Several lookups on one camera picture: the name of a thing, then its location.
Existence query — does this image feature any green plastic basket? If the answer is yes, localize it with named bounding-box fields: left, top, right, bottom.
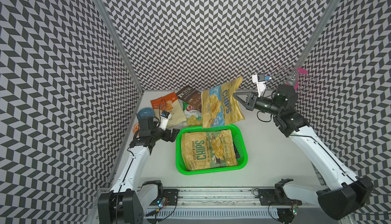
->
left=176, top=124, right=248, bottom=175

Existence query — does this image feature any orange white chips bag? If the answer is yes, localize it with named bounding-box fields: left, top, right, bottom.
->
left=151, top=92, right=186, bottom=128

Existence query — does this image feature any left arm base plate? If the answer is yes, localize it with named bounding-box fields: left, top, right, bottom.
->
left=151, top=189, right=179, bottom=207

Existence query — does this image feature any aluminium front rail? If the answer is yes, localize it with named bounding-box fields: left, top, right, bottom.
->
left=136, top=183, right=315, bottom=217

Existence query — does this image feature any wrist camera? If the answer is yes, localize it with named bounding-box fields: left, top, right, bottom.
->
left=159, top=111, right=171, bottom=130
left=252, top=73, right=271, bottom=97

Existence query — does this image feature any black Krax chips bag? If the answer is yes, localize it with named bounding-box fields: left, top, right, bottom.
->
left=233, top=144, right=241, bottom=159

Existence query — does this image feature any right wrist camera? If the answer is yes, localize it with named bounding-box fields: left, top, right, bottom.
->
left=252, top=73, right=271, bottom=97

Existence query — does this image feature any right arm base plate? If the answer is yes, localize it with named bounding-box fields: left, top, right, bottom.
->
left=252, top=188, right=302, bottom=207

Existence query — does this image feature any silver pink mug tree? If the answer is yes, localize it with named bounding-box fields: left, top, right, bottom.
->
left=275, top=67, right=309, bottom=91

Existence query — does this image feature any blue bowl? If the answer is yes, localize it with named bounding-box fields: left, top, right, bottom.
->
left=136, top=107, right=155, bottom=119

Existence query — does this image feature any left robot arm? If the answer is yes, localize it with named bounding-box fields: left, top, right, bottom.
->
left=97, top=117, right=180, bottom=224

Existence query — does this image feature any brown kettle chips bag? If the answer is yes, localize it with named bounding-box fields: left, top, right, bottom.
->
left=176, top=85, right=202, bottom=112

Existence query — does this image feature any yellow blue chips bag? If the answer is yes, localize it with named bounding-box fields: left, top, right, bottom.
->
left=201, top=76, right=245, bottom=128

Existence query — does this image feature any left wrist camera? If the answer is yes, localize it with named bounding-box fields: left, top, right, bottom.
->
left=159, top=111, right=171, bottom=130

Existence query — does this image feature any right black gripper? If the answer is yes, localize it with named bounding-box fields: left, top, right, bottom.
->
left=232, top=91, right=282, bottom=115

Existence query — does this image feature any green white Chuba bag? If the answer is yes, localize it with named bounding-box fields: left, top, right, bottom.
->
left=183, top=102, right=202, bottom=127

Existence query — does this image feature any yellow green chips bag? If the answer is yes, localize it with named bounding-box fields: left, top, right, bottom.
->
left=181, top=129, right=238, bottom=171

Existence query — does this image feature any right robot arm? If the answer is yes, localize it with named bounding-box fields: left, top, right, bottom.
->
left=233, top=84, right=374, bottom=221

